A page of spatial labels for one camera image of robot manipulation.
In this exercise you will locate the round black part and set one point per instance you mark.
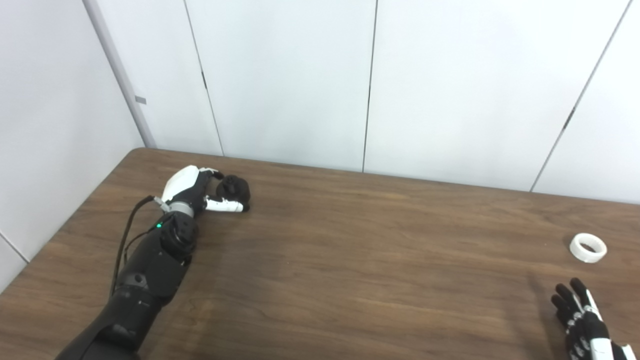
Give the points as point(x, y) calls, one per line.
point(235, 189)

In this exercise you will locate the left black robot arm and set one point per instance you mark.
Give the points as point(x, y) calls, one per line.
point(150, 275)

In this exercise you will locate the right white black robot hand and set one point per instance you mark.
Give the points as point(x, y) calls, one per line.
point(585, 330)

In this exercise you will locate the grey wall corner trim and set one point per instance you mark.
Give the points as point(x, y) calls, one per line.
point(120, 75)

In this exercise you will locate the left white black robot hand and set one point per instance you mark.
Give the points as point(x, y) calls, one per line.
point(182, 182)

